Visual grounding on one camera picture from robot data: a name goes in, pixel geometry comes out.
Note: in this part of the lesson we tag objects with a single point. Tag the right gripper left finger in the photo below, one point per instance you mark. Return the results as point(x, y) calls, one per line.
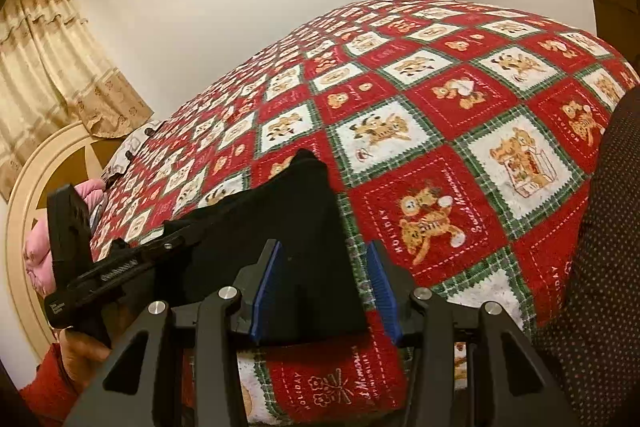
point(253, 283)

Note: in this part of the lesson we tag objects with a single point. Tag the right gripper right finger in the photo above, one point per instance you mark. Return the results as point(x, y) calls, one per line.
point(392, 288)

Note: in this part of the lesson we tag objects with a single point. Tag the black pants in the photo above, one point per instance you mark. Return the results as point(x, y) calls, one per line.
point(313, 291)

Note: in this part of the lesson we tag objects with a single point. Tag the red sleeve forearm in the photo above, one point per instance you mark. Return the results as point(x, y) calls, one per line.
point(52, 394)

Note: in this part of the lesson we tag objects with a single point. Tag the dark dotted clothing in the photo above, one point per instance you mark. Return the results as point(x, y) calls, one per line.
point(592, 346)

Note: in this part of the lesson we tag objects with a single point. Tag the left hand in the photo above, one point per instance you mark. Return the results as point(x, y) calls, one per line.
point(82, 355)

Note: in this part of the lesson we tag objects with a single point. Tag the pink folded blanket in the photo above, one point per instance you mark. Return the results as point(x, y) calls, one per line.
point(44, 243)

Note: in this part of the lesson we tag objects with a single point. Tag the white patterned pillow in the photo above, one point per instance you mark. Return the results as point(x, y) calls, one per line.
point(128, 150)

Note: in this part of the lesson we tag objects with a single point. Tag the cream wooden headboard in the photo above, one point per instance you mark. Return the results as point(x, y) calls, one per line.
point(70, 156)

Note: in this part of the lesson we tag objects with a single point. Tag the red patchwork bedspread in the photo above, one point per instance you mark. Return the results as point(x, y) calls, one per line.
point(460, 135)

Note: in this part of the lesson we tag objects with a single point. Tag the beige curtain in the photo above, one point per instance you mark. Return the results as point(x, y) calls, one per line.
point(53, 73)

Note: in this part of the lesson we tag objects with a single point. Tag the brown wooden dresser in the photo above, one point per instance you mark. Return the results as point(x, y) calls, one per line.
point(618, 24)

